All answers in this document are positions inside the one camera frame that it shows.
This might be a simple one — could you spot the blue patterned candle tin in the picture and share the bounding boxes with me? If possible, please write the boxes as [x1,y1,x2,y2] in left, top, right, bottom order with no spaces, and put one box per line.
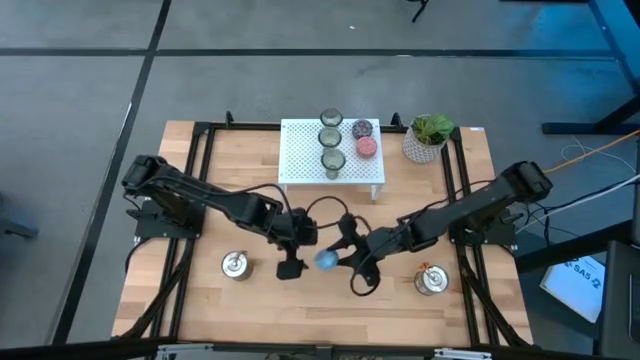
[314,248,341,273]

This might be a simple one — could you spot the ribbed clear glass candle holder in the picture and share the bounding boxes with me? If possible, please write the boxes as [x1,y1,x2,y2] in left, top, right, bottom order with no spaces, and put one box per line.
[319,107,345,130]
[320,148,348,181]
[317,127,343,150]

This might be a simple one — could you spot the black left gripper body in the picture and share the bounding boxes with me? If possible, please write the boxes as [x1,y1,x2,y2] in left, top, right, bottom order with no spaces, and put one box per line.
[272,207,320,261]

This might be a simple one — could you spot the silver metal bracket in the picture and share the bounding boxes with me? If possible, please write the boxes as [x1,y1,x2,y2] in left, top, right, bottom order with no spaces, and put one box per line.
[155,342,217,360]
[432,348,494,360]

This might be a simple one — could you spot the black-framed blue desk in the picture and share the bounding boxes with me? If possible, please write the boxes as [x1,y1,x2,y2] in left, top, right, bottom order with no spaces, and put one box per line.
[541,0,640,136]

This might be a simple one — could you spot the left gripper dark cable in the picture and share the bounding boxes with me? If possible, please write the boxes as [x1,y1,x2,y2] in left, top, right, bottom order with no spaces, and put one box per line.
[305,194,352,230]

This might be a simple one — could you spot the green plant in white pot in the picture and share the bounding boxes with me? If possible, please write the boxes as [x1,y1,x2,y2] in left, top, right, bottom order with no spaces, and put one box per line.
[402,113,456,165]

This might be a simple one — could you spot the white perforated metal shelf riser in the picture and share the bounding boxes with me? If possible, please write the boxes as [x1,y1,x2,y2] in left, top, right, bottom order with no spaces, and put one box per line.
[277,117,387,201]

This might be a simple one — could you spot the thick white cable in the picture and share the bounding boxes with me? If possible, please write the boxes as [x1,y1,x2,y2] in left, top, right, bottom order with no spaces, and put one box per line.
[514,173,640,236]

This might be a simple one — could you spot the purple patterned candle tin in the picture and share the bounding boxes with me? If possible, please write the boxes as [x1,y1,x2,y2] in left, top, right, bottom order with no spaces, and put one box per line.
[351,118,375,141]

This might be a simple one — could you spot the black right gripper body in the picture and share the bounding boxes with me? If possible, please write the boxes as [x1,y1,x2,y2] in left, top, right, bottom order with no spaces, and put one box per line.
[341,213,404,297]

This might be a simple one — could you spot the pink patterned candle tin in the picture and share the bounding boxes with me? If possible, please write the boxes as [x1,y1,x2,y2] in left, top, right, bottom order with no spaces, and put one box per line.
[355,135,379,160]

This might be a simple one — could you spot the black camera mount crossbar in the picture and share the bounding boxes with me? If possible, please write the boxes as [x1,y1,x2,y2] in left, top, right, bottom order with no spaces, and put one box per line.
[0,335,640,360]

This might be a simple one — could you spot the black diagonal floor beam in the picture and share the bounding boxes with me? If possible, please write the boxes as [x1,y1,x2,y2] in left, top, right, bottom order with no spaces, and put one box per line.
[514,219,634,274]

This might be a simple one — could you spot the silver tin can orange tab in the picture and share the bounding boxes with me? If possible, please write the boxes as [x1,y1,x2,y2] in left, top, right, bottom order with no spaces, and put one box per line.
[413,261,450,297]
[220,248,255,282]

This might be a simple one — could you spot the dark grey case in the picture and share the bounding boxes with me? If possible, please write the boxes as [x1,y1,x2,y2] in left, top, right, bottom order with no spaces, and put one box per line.
[597,239,640,360]

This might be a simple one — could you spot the black aluminium table frame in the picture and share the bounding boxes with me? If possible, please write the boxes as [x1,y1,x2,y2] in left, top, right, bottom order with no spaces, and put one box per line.
[112,110,534,349]

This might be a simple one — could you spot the yellow extension cord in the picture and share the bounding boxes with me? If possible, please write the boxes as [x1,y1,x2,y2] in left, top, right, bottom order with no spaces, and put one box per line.
[542,128,640,176]

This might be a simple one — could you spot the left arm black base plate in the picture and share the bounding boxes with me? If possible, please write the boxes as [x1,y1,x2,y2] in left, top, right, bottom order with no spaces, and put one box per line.
[127,198,207,240]

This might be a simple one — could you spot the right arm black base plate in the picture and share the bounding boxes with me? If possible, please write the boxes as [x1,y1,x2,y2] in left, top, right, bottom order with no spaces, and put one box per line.
[444,204,517,247]

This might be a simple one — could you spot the white printed sheet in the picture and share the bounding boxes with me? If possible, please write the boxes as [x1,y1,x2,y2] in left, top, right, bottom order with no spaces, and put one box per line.
[538,254,607,325]

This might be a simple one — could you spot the black tripod leg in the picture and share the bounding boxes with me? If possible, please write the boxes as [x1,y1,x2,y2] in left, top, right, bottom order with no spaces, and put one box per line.
[407,0,431,24]

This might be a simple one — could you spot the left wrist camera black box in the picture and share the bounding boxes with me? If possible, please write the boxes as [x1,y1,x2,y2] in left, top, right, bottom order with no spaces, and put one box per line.
[275,258,305,282]

